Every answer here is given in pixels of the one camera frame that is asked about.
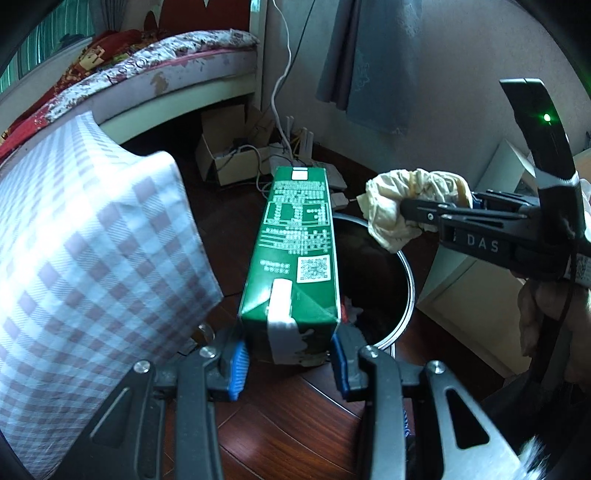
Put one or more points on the person's right hand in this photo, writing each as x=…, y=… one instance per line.
x=538, y=314

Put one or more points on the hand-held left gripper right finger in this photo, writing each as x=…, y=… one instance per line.
x=339, y=364

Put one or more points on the white cabinet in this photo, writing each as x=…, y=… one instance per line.
x=471, y=295

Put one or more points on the red printed blanket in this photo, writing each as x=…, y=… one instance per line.
x=83, y=60

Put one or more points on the black trash can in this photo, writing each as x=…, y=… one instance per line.
x=383, y=277

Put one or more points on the white bed frame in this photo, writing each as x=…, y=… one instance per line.
x=184, y=101

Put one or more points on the cardboard box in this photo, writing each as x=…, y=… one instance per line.
x=217, y=147

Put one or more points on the blue striped slipper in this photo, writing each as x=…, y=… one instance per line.
x=408, y=422

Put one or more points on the floral mattress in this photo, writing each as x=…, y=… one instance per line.
x=138, y=64

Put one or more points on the checkered tablecloth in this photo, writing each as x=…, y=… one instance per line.
x=92, y=286

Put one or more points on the window with green curtain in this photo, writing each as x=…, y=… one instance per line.
x=41, y=32

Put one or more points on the white router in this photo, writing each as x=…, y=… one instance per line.
x=300, y=143

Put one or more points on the pale yellow bag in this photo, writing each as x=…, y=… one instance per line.
x=392, y=203

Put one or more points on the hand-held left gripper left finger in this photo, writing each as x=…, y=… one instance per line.
x=235, y=369

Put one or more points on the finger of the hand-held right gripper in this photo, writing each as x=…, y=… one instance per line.
x=498, y=201
x=425, y=213

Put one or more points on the grey patterned curtain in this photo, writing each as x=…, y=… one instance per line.
x=374, y=60

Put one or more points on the green carton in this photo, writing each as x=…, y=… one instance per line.
x=295, y=240

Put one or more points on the dark cloth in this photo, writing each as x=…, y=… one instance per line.
x=545, y=415

